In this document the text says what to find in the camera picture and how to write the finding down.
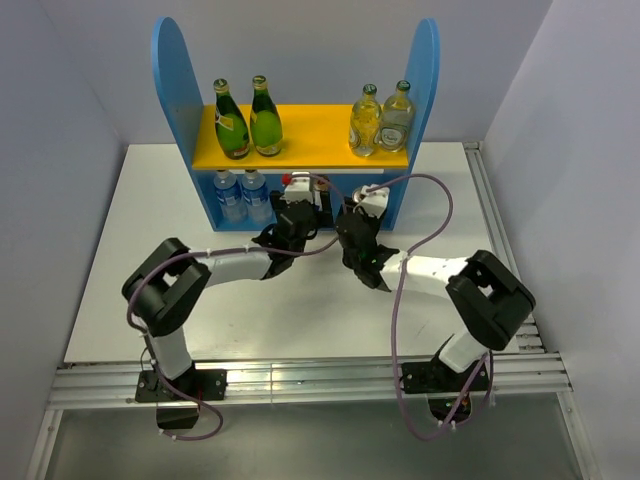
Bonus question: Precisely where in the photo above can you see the water bottle blue label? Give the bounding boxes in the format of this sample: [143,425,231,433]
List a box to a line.
[214,170,247,224]
[241,170,272,225]

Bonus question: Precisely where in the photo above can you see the green glass bottle front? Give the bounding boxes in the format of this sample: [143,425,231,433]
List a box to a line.
[250,75,283,157]

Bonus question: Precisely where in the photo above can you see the green glass bottle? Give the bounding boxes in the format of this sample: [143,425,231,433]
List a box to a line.
[250,75,283,157]
[213,78,250,160]

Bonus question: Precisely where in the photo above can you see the green glass bottle back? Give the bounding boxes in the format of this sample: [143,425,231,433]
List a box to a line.
[213,78,250,160]

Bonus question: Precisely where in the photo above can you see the silver can front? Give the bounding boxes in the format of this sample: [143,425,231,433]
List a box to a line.
[313,174,331,210]

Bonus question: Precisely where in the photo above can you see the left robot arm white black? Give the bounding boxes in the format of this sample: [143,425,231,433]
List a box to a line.
[122,193,333,399]

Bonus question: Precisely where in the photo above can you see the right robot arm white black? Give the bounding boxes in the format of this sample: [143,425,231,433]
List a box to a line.
[335,207,536,390]

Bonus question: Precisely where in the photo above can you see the blue and yellow wooden shelf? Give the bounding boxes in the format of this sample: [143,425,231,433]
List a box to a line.
[151,17,441,231]

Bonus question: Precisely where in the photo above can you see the clear drink glass bottle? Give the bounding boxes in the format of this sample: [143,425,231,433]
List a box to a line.
[378,80,415,152]

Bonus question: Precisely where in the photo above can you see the yellow drink glass bottle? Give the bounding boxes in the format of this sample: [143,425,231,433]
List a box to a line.
[349,84,382,157]

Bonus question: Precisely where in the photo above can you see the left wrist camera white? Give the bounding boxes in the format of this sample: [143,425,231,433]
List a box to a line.
[282,172,313,203]

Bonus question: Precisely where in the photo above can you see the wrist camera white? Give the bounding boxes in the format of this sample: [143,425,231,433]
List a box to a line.
[354,184,390,219]
[282,172,313,203]

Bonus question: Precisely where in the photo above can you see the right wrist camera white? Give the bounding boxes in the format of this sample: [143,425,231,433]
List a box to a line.
[354,184,390,219]

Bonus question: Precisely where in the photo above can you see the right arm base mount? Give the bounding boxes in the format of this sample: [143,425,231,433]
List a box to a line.
[400,359,493,424]

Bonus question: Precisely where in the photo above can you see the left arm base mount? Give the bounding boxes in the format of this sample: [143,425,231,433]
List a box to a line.
[134,367,227,431]

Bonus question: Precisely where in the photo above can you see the aluminium rail frame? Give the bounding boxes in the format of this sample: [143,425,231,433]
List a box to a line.
[24,142,596,480]

